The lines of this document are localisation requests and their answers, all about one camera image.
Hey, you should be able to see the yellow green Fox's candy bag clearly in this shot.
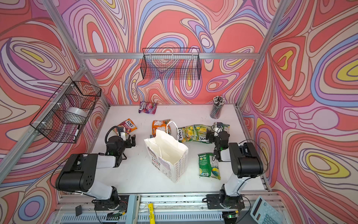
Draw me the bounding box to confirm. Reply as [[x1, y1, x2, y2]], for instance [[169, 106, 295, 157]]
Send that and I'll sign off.
[[178, 124, 213, 143]]

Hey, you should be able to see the green lemon candy bag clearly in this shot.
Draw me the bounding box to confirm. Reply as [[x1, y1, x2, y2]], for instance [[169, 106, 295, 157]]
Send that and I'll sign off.
[[198, 153, 221, 180]]

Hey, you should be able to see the white printed paper bag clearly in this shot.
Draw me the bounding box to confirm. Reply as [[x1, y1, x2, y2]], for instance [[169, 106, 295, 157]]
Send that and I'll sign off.
[[144, 121, 189, 183]]

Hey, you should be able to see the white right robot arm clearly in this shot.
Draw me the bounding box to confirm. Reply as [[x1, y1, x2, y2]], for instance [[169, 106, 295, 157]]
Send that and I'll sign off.
[[200, 130, 264, 211]]

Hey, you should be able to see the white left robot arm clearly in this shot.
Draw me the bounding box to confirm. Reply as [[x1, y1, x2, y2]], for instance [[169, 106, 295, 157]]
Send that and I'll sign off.
[[55, 136, 136, 211]]

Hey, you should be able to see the red orange Fox's candy bag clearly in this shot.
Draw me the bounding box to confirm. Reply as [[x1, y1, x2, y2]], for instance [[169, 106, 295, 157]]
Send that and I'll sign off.
[[118, 119, 137, 134]]

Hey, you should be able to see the purple Fox's candy bag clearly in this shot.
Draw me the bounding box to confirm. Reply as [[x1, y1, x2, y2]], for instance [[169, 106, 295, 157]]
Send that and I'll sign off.
[[139, 101, 158, 114]]

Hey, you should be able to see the orange snack bag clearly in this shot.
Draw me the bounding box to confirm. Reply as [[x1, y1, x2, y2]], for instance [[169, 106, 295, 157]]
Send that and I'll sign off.
[[152, 119, 171, 137]]

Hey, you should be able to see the cup of striped straws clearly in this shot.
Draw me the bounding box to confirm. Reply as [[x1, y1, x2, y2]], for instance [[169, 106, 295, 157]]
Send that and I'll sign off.
[[210, 96, 226, 119]]

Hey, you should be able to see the black marker pen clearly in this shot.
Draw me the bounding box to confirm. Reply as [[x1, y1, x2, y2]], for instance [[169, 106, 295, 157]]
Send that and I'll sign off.
[[73, 129, 79, 141]]

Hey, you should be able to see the white calculator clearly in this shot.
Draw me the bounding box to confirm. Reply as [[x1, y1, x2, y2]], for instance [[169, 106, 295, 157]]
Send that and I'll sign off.
[[250, 196, 283, 224]]

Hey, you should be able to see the black wire basket left wall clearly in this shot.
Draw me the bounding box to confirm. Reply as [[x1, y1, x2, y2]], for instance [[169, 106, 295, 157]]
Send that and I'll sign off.
[[30, 77, 102, 144]]

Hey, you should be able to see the black wire basket wall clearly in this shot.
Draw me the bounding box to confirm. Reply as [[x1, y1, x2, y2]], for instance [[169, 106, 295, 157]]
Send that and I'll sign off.
[[140, 47, 202, 80], [30, 77, 102, 144]]

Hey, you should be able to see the black wire basket back wall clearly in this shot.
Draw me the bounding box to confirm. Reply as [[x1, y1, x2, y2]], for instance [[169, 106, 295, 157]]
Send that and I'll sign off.
[[140, 47, 202, 80]]

